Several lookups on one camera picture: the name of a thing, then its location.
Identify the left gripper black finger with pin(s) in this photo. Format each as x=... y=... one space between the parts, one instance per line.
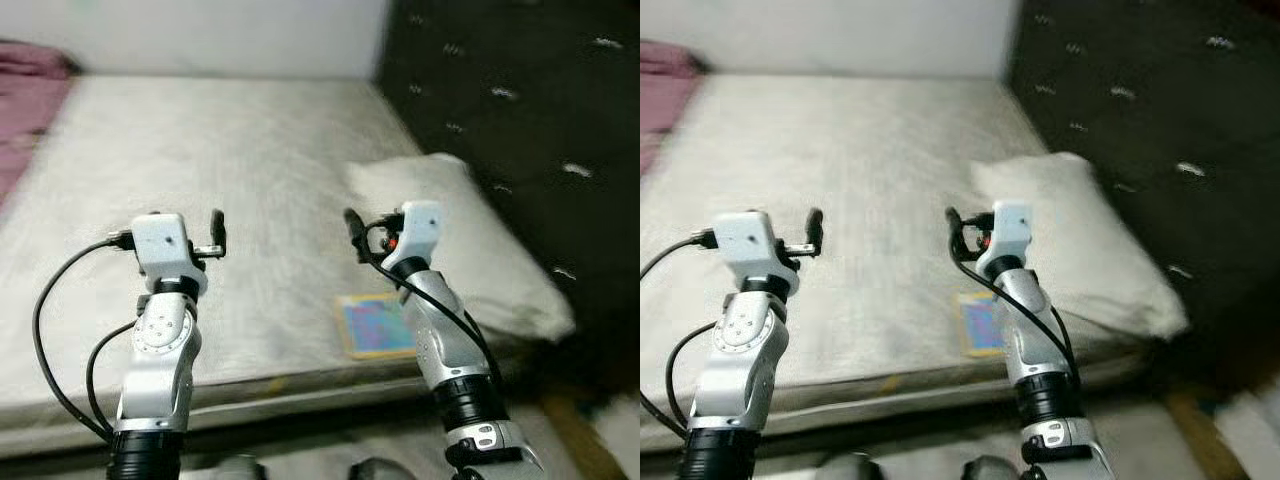
x=814 y=232
x=217 y=232

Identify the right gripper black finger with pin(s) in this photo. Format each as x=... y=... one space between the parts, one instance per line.
x=355 y=235
x=955 y=232

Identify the colourful yellow framed board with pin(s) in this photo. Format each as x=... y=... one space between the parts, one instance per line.
x=980 y=325
x=375 y=325

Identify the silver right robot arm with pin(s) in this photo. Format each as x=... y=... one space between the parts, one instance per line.
x=445 y=350
x=1025 y=355

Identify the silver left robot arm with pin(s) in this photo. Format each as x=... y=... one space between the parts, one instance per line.
x=160 y=370
x=740 y=370

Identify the beige quilted mattress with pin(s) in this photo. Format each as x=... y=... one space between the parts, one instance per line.
x=200 y=200
x=850 y=180

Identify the beige pillow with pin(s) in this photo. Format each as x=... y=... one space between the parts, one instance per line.
x=1100 y=240
x=480 y=230

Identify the black tufted headboard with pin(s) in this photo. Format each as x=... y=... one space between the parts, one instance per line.
x=520 y=100
x=1150 y=80

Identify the pink cartoon print blanket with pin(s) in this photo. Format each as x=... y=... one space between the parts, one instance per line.
x=25 y=100
x=665 y=100

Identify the grey robot left leg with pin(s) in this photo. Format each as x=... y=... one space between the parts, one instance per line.
x=236 y=470
x=840 y=469

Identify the grey robot leg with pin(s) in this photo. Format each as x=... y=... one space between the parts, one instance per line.
x=990 y=469
x=840 y=469
x=236 y=470
x=378 y=470

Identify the grey robot right leg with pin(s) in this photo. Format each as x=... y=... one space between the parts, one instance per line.
x=378 y=470
x=990 y=469

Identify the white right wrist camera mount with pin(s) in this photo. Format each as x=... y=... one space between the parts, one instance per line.
x=1012 y=225
x=420 y=225

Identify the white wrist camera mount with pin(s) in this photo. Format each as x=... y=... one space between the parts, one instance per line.
x=745 y=245
x=1012 y=225
x=420 y=225
x=160 y=245

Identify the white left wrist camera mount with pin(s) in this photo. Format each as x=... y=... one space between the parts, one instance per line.
x=745 y=245
x=160 y=245

